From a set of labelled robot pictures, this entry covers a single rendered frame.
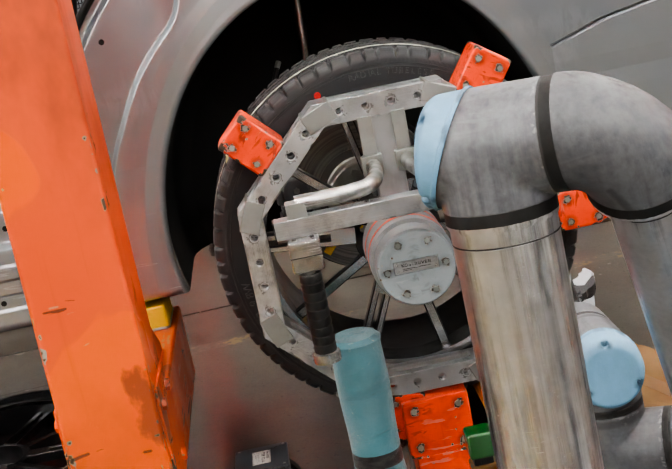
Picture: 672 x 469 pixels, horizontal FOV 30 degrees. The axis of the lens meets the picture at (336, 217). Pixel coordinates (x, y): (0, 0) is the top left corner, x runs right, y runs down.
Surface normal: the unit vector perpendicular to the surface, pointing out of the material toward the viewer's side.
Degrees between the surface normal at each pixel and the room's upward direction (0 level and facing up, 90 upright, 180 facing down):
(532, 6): 90
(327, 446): 0
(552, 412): 87
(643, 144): 81
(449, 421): 90
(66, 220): 90
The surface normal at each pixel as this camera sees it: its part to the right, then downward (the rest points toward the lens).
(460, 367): 0.08, 0.22
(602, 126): 0.02, -0.06
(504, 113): -0.40, -0.34
